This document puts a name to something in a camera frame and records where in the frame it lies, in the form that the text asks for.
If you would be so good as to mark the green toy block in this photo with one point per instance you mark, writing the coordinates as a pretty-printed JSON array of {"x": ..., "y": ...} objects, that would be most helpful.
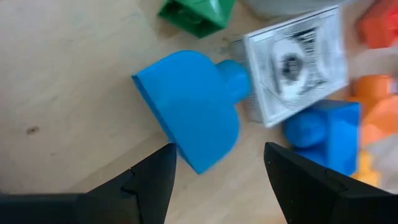
[{"x": 199, "y": 15}]

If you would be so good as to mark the light blue rounded block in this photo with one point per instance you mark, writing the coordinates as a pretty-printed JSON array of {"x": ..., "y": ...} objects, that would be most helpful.
[{"x": 192, "y": 109}]

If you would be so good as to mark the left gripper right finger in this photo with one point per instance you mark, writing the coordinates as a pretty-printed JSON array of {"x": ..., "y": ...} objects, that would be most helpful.
[{"x": 311, "y": 199}]

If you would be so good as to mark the orange-red brick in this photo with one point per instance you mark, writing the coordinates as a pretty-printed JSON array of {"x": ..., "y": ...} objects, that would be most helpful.
[{"x": 382, "y": 28}]

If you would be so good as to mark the ornate playing card deck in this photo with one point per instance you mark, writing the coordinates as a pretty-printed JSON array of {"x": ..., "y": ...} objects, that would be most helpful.
[{"x": 295, "y": 65}]

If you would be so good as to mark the yellow toy block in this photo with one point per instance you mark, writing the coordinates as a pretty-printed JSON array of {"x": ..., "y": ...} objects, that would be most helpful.
[{"x": 368, "y": 171}]

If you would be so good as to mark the blue toy block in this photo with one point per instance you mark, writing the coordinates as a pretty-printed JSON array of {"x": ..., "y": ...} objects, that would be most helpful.
[{"x": 339, "y": 137}]

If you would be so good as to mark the orange toy block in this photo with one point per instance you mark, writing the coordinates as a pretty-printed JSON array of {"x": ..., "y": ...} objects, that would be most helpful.
[{"x": 379, "y": 109}]

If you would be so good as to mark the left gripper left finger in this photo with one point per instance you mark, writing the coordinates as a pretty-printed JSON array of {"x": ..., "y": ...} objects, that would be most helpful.
[{"x": 149, "y": 186}]

